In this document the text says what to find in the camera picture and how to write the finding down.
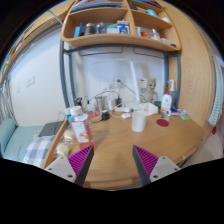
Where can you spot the white wall outlet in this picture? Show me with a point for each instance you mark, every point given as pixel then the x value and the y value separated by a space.
pixel 113 83

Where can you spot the grey laptop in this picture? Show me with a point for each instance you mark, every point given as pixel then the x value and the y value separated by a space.
pixel 50 129

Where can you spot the bed with teal sheet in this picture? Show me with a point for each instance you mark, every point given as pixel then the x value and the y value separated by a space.
pixel 23 138

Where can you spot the white lotion bottle red pump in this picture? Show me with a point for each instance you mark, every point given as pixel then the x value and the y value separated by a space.
pixel 166 101

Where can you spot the clear drink bottle white cap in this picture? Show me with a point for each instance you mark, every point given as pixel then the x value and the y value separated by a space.
pixel 81 128

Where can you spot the black plug adapter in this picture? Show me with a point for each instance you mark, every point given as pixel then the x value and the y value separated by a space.
pixel 118 101

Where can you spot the flat round red coaster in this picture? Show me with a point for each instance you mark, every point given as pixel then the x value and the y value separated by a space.
pixel 162 123

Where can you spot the teal pillow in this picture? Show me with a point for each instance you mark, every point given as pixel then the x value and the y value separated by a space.
pixel 6 131

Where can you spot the white box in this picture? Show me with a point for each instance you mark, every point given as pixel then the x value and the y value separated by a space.
pixel 149 108

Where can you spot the wooden shelf unit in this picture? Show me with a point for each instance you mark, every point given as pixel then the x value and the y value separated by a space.
pixel 116 40

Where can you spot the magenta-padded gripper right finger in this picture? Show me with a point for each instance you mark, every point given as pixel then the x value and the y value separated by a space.
pixel 146 160

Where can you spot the white power strip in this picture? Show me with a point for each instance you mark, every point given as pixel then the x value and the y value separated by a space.
pixel 121 109

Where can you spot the blue container white lid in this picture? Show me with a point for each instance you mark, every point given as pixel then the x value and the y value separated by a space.
pixel 67 115

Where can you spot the steel tumbler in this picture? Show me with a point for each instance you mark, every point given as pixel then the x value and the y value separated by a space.
pixel 100 104

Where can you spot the small tree figurine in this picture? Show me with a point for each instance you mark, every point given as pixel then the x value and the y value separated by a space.
pixel 152 88

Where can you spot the white paper cup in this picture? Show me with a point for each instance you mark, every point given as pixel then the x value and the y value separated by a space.
pixel 139 121

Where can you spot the blue plaid blanket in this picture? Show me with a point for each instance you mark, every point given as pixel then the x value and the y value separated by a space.
pixel 38 150

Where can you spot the clear snack bag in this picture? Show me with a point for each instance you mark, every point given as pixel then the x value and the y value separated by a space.
pixel 64 146

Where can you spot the small white oval case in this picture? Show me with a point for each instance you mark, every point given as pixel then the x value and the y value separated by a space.
pixel 126 115

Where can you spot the striped hanging towel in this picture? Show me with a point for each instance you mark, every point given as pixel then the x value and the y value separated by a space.
pixel 217 93

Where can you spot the white power adapter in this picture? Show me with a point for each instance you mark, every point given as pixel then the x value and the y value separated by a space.
pixel 112 104

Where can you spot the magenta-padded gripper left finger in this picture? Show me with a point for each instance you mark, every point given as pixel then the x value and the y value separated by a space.
pixel 80 160

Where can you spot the black charger block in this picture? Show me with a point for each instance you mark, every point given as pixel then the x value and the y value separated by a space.
pixel 105 115

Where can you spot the small green packet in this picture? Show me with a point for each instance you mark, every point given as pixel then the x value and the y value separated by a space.
pixel 185 117

